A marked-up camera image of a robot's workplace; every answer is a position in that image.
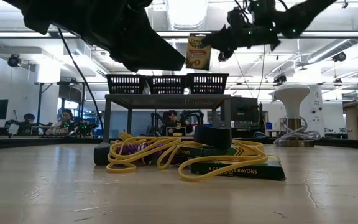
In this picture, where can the black plastic slotted basket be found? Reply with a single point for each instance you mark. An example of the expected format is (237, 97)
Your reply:
(126, 84)
(207, 84)
(166, 84)

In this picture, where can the silver ventilation duct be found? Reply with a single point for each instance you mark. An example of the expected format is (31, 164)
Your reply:
(186, 51)

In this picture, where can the Crayola crayon box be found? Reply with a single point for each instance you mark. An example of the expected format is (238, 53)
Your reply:
(238, 171)
(198, 53)
(204, 152)

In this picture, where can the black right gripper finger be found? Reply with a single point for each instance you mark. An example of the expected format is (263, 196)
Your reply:
(221, 46)
(217, 38)

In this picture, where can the black ceiling camera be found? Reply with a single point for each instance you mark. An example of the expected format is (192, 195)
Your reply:
(224, 56)
(14, 60)
(339, 56)
(280, 78)

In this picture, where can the grey metal table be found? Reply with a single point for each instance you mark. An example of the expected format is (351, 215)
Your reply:
(166, 101)

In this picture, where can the person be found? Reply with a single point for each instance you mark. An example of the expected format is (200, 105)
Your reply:
(67, 115)
(172, 116)
(29, 119)

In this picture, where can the white cylindrical column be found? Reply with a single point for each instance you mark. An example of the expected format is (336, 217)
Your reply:
(315, 105)

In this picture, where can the background black robot arm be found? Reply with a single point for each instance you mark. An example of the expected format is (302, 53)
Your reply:
(84, 129)
(154, 119)

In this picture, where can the black metal rack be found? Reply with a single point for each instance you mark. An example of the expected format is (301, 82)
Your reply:
(39, 102)

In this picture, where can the white pedestal stand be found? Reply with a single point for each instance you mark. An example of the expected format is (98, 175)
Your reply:
(291, 96)

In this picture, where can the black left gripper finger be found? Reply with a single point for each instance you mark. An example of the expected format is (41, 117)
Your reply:
(148, 56)

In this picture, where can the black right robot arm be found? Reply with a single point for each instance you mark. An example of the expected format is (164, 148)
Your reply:
(300, 15)

